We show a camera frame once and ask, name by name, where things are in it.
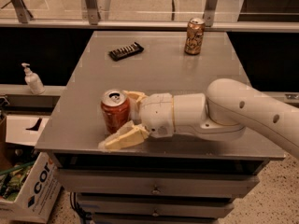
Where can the black chocolate bar package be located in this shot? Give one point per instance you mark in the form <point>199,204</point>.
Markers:
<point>125,52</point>

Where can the gold soda can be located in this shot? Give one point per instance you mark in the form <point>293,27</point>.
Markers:
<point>195,34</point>

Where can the white cardboard box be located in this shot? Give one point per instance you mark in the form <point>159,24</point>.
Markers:
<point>37,196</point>

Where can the metal railing frame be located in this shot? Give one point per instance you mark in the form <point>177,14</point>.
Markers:
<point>219,15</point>

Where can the red coke can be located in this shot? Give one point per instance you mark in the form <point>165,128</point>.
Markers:
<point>115,107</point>

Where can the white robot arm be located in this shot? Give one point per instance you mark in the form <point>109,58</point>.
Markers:
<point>222,113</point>

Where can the white pump bottle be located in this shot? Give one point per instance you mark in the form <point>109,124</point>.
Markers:
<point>32,80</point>

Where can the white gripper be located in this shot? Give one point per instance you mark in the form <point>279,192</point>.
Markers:
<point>155,114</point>

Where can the grey drawer cabinet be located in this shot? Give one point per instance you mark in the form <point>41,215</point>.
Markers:
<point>177,180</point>

